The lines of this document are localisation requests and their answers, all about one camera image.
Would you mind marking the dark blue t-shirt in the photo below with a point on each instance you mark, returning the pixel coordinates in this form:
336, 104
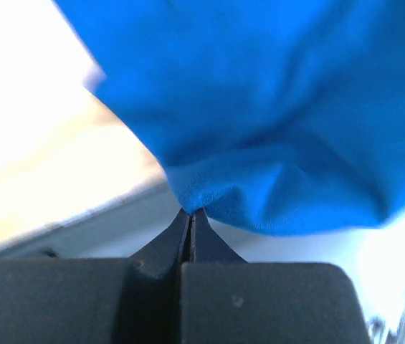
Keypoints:
278, 117

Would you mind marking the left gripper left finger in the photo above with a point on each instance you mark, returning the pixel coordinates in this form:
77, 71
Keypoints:
119, 300

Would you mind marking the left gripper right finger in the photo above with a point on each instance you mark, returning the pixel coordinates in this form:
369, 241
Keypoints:
225, 299

